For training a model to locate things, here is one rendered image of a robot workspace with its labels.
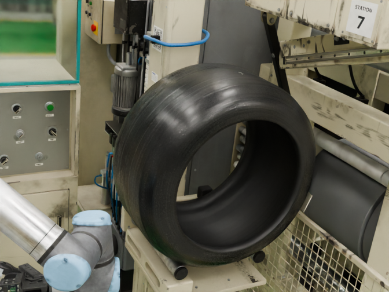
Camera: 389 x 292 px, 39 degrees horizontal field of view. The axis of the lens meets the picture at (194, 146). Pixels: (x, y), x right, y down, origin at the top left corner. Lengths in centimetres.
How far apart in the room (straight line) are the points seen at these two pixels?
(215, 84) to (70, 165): 95
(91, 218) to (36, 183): 90
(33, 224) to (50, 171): 104
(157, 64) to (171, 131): 45
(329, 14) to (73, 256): 88
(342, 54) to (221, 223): 69
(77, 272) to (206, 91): 58
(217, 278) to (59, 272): 76
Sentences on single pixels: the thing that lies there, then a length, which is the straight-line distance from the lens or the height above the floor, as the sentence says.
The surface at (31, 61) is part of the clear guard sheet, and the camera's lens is 205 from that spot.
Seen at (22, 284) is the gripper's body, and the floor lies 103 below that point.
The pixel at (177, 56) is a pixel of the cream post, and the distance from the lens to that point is 179.
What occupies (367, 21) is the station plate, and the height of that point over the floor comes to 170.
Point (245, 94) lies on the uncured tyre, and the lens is 147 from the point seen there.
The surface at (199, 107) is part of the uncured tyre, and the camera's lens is 143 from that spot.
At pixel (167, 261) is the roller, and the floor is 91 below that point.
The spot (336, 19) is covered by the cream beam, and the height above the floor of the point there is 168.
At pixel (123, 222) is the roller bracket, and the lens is 193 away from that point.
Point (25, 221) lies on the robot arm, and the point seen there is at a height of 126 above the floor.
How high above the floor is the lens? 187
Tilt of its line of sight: 22 degrees down
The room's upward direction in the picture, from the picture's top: 6 degrees clockwise
